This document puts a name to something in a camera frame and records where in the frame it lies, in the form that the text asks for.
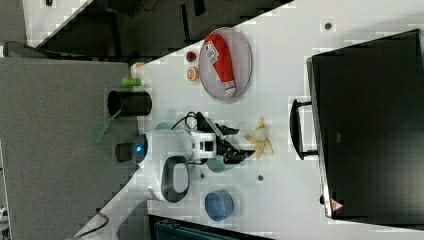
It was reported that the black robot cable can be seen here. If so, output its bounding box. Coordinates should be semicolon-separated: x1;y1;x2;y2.
170;111;201;131

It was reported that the blue cup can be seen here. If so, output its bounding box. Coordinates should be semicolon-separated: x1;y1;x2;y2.
204;190;234;222

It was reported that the grey round plate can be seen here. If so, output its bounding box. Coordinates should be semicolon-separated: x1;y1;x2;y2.
198;27;252;100

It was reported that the orange slice toy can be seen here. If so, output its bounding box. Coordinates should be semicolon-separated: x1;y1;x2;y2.
187;67;199;81

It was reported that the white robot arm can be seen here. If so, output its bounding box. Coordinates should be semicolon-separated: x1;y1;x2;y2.
129;129;254;203

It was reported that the green measuring cup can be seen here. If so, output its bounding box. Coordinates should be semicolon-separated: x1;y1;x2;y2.
206;140;240;173

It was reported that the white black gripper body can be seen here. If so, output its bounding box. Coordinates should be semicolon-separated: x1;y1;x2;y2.
190;131;217;160

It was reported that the green oval colander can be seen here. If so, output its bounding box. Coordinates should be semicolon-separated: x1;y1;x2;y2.
155;122;173;130

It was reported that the red ketchup bottle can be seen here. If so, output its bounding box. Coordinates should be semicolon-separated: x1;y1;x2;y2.
204;33;236;96

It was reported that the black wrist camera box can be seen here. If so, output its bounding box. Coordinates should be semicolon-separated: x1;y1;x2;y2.
195;112;222;137

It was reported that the peeled banana toy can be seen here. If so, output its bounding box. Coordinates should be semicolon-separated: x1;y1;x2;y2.
245;117;273;159

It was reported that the small black cup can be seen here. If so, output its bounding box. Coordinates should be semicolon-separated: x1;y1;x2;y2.
115;143;133;163

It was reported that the red strawberry toy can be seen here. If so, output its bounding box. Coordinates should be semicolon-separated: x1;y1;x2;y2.
186;51;197;62

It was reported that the green spatula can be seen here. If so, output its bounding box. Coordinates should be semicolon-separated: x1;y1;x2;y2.
92;77;142;143

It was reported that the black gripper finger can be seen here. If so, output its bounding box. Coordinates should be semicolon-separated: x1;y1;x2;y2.
215;123;239;136
220;145;255;164

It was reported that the tall black cylinder cup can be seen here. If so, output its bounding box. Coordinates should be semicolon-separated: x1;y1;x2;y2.
107;91;152;118

